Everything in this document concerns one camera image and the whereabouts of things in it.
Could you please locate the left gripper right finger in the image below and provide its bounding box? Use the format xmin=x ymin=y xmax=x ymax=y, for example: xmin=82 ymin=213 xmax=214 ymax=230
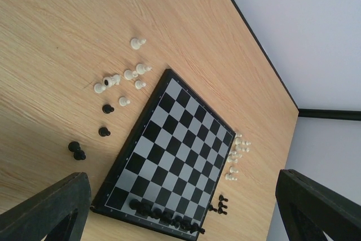
xmin=275 ymin=169 xmax=360 ymax=240

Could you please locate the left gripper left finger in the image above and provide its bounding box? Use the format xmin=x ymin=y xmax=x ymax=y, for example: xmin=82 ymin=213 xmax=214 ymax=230
xmin=1 ymin=172 xmax=91 ymax=240

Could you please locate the black chess piece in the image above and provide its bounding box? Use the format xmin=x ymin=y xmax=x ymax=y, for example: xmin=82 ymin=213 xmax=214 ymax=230
xmin=218 ymin=195 xmax=228 ymax=202
xmin=159 ymin=211 xmax=173 ymax=224
xmin=68 ymin=141 xmax=81 ymax=152
xmin=218 ymin=201 xmax=228 ymax=209
xmin=73 ymin=150 xmax=86 ymax=160
xmin=102 ymin=104 xmax=115 ymax=114
xmin=129 ymin=199 xmax=143 ymax=211
xmin=98 ymin=127 xmax=111 ymax=137
xmin=172 ymin=216 xmax=190 ymax=229
xmin=138 ymin=203 xmax=154 ymax=218

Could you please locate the clear chess piece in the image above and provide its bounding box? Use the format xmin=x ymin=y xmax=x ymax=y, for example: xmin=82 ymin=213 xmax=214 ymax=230
xmin=123 ymin=69 xmax=138 ymax=81
xmin=241 ymin=141 xmax=251 ymax=146
xmin=118 ymin=97 xmax=130 ymax=107
xmin=135 ymin=63 xmax=152 ymax=75
xmin=130 ymin=38 xmax=147 ymax=50
xmin=94 ymin=75 xmax=121 ymax=94
xmin=225 ymin=173 xmax=238 ymax=181
xmin=234 ymin=137 xmax=243 ymax=144
xmin=134 ymin=80 xmax=147 ymax=90

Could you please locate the black and silver chessboard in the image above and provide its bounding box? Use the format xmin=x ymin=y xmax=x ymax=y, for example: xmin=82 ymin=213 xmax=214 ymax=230
xmin=90 ymin=69 xmax=235 ymax=240

